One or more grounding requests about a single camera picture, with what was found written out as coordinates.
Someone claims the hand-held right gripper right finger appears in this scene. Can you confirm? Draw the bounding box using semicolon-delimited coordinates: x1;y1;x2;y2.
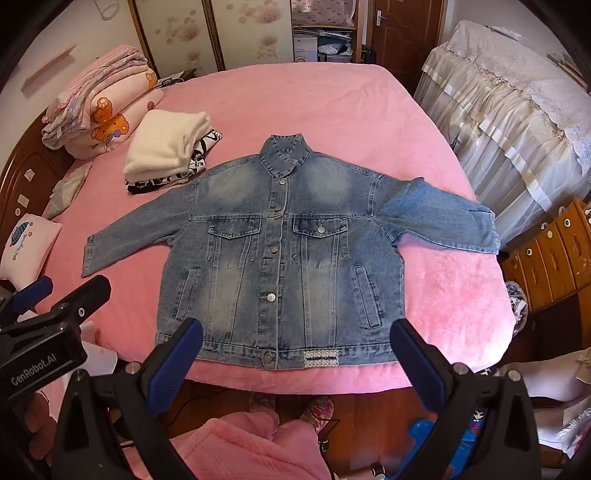
390;318;541;480

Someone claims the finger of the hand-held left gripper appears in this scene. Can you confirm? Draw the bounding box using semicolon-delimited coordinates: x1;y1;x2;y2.
0;276;52;324
50;275;113;332

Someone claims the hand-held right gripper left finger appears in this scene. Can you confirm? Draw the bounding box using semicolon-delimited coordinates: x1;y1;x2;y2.
53;318;204;480

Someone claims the blue denim jacket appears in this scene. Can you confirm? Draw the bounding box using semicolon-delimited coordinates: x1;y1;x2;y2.
81;134;502;371

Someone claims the pink cartoon pillow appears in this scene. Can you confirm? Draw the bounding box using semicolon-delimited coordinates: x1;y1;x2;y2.
0;213;63;291

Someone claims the floral slipper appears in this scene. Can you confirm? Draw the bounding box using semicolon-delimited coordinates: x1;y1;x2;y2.
298;395;335;432
249;392;278;416

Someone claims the blue plastic toy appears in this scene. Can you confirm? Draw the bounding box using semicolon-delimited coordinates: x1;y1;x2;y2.
406;408;490;480

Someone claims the person's pink robe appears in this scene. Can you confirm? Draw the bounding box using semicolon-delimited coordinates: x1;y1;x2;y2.
166;408;333;480

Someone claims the small floral pillow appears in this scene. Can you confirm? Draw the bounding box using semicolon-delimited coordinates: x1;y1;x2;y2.
41;161;93;220

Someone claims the wooden headboard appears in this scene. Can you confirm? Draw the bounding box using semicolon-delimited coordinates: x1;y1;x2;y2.
0;106;77;241

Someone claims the white cloth bag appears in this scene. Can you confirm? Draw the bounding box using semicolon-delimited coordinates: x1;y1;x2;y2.
499;346;591;462

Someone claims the wooden drawer cabinet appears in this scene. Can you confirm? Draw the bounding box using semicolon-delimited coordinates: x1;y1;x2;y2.
501;198;591;370

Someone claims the folded white cloth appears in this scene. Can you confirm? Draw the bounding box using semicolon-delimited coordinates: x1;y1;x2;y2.
122;109;214;183

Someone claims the black and white printed cloth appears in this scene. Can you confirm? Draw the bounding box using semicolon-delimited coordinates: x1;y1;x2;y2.
126;130;223;195

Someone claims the pink striped quilt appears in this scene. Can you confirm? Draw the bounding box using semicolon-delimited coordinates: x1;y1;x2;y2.
41;44;158;134

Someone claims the pink bed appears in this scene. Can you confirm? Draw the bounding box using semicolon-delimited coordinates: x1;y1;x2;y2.
32;63;518;416

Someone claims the floral wardrobe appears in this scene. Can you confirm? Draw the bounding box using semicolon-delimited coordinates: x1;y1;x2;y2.
127;0;296;79

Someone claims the wooden door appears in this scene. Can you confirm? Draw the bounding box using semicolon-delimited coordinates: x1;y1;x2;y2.
365;0;446;93

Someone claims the storage shelf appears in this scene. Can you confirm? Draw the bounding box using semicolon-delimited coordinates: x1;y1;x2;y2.
291;0;365;65

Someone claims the wooden wall rail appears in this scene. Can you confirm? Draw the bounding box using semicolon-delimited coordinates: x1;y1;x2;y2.
21;48;77;88

